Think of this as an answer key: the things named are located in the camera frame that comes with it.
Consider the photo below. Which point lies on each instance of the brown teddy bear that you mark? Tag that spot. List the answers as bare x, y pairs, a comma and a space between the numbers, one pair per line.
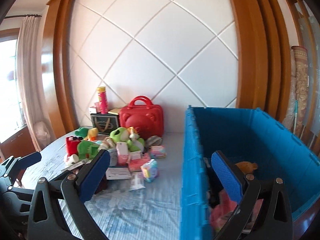
247, 167

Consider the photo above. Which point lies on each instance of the rolled patterned carpet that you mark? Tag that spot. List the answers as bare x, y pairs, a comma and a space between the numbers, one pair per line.
301, 63

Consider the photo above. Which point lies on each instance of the blue plastic storage crate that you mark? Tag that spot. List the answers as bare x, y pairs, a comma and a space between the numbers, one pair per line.
245, 135

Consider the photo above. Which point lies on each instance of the green yellow duck plush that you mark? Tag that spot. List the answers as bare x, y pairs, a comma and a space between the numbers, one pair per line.
87, 133

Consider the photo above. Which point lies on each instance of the red bear suitcase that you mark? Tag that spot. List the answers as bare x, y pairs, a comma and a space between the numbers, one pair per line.
144, 116

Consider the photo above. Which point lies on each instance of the pink tissue pack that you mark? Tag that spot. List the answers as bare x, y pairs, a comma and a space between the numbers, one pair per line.
223, 211

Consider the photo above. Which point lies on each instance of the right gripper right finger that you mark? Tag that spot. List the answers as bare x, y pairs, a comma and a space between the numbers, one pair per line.
263, 209

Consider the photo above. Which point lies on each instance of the teal broom handle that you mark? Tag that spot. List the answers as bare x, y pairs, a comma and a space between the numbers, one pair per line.
295, 117

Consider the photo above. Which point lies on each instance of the green frog plush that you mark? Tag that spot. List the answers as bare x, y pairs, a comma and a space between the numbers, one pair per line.
129, 136

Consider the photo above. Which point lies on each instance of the red plush toy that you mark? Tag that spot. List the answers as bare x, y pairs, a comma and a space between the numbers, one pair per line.
72, 143

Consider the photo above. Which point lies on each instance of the pink curtain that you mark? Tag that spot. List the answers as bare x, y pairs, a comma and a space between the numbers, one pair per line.
29, 73

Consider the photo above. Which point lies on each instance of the black gift bag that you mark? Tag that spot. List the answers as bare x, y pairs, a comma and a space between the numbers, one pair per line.
105, 123

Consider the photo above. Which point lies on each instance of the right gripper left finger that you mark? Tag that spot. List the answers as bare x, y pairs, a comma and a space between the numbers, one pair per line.
46, 219

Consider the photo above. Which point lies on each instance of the pink yellow tube can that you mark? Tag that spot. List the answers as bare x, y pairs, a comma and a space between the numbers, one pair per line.
102, 99

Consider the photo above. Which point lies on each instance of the green crocodile plush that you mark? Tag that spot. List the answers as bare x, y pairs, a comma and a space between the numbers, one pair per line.
87, 149

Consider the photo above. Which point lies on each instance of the white medicine box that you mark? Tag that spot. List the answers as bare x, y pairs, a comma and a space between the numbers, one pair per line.
118, 173

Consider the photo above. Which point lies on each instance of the pastel sanitary pad pack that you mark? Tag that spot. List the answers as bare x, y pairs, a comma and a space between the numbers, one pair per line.
150, 170

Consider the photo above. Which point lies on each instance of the small pink pad pack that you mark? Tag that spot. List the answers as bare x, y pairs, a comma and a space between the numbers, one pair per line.
158, 151

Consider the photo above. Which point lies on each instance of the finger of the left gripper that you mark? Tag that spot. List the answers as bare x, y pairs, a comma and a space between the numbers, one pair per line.
7, 168
21, 163

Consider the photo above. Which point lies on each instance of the white wet wipes pack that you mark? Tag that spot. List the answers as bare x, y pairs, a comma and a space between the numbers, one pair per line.
137, 181

